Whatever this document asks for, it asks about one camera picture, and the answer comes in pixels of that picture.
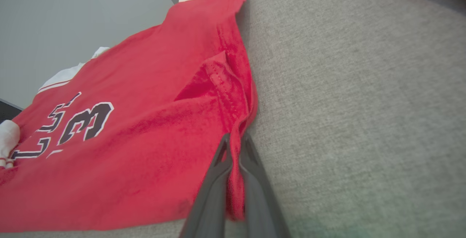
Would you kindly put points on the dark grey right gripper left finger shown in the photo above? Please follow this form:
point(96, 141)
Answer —
point(211, 201)

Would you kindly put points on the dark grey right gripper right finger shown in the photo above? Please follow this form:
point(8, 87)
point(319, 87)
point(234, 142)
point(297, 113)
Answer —
point(260, 201)

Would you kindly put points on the red jersey with white sleeves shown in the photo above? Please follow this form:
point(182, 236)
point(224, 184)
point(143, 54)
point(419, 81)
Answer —
point(145, 139)

